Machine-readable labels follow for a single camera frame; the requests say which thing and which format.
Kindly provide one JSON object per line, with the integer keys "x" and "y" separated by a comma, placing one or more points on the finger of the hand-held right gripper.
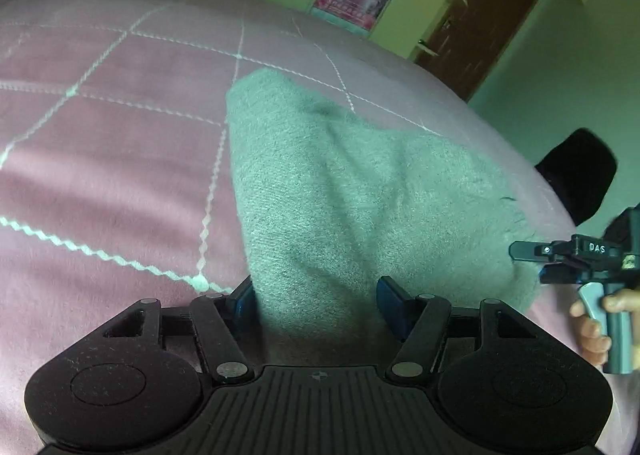
{"x": 560, "y": 272}
{"x": 535, "y": 250}

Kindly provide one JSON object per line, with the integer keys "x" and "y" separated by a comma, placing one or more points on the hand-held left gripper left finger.
{"x": 244, "y": 301}

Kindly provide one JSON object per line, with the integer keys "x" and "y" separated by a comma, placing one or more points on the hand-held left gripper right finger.
{"x": 390, "y": 301}

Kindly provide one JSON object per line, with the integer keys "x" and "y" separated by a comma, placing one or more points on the grey-green pants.
{"x": 350, "y": 205}

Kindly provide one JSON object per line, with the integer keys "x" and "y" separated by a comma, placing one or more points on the person's right hand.
{"x": 592, "y": 337}

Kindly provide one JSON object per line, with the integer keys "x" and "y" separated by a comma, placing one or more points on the dark cloth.
{"x": 580, "y": 170}

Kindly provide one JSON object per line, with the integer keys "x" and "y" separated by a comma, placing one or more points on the pink checked bed sheet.
{"x": 110, "y": 145}

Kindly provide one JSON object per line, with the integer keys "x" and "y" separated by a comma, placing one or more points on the brown wooden door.
{"x": 480, "y": 35}

